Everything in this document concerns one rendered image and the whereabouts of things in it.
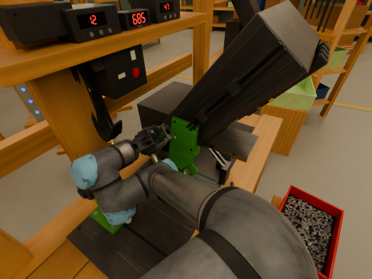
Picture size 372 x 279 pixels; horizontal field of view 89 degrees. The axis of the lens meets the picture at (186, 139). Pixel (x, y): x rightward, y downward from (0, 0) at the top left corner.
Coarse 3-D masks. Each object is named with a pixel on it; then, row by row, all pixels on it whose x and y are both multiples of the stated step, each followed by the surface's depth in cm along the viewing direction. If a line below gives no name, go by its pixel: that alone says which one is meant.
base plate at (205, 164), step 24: (144, 168) 101; (144, 216) 80; (168, 216) 80; (72, 240) 73; (96, 240) 73; (120, 240) 73; (144, 240) 73; (168, 240) 72; (96, 264) 67; (120, 264) 67; (144, 264) 66
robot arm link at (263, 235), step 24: (168, 168) 47; (168, 192) 37; (192, 192) 30; (216, 192) 25; (240, 192) 24; (192, 216) 28; (216, 216) 21; (240, 216) 18; (264, 216) 18; (240, 240) 15; (264, 240) 15; (288, 240) 16; (264, 264) 14; (288, 264) 14; (312, 264) 16
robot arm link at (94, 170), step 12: (84, 156) 45; (96, 156) 45; (108, 156) 47; (120, 156) 49; (72, 168) 43; (84, 168) 42; (96, 168) 44; (108, 168) 46; (120, 168) 50; (84, 180) 42; (96, 180) 44; (108, 180) 46
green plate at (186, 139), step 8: (176, 120) 71; (184, 120) 69; (176, 128) 72; (184, 128) 70; (176, 136) 73; (184, 136) 71; (192, 136) 69; (176, 144) 75; (184, 144) 72; (192, 144) 70; (176, 152) 76; (184, 152) 74; (192, 152) 72; (176, 160) 77; (184, 160) 75; (192, 160) 73
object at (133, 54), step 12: (132, 48) 64; (108, 60) 58; (120, 60) 62; (132, 60) 66; (96, 72) 62; (108, 72) 60; (120, 72) 63; (132, 72) 68; (144, 72) 73; (96, 84) 66; (108, 84) 62; (120, 84) 65; (132, 84) 70; (108, 96) 66; (120, 96) 67
